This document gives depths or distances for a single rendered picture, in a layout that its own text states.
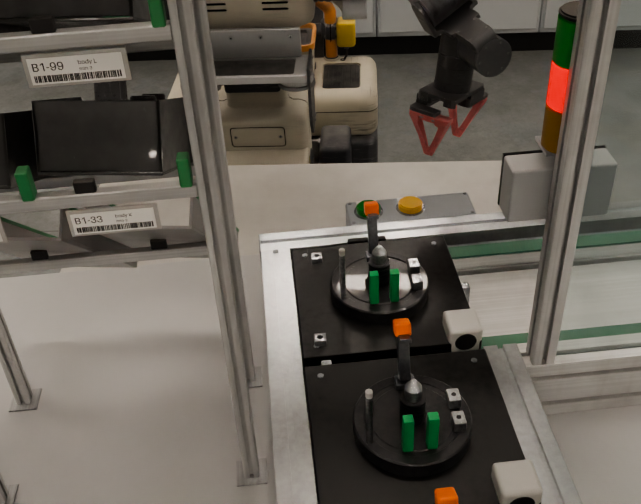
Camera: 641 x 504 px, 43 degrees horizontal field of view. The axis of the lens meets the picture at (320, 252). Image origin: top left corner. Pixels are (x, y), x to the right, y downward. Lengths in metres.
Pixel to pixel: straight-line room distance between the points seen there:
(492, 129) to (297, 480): 2.76
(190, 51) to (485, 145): 2.80
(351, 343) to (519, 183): 0.32
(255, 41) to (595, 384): 0.96
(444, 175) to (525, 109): 2.15
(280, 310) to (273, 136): 0.72
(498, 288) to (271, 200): 0.51
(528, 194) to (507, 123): 2.69
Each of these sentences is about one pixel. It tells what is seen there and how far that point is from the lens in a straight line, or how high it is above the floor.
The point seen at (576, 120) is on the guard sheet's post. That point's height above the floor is 1.32.
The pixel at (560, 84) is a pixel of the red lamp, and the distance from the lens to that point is 0.90.
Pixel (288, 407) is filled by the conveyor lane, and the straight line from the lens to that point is 1.04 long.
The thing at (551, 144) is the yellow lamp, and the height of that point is 1.27.
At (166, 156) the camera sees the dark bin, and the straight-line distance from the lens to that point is 0.84.
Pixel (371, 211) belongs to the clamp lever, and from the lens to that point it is 1.17.
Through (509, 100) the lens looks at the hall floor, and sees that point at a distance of 3.84.
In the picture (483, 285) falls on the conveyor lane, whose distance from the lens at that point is 1.28.
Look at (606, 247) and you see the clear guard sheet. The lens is 1.02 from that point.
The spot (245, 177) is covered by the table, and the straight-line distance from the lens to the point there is 1.65.
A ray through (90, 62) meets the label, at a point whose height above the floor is 1.45.
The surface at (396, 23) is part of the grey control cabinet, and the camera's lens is 4.17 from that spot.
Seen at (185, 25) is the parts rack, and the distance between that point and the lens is 0.72.
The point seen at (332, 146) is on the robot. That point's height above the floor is 0.75.
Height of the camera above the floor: 1.73
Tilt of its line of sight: 37 degrees down
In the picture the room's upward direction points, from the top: 3 degrees counter-clockwise
